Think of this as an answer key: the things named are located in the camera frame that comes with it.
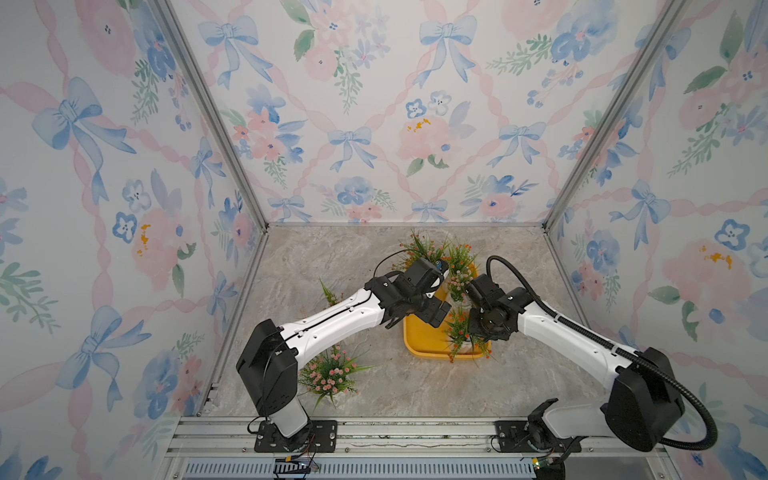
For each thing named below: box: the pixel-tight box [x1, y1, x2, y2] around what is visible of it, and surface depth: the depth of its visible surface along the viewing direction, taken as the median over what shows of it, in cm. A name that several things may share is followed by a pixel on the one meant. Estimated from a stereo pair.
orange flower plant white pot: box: [447, 244, 478, 277], surface depth 96 cm
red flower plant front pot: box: [443, 306, 493, 363], surface depth 80 cm
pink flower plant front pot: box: [297, 343, 373, 410], surface depth 71 cm
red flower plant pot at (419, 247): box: [391, 234, 449, 273], surface depth 96 cm
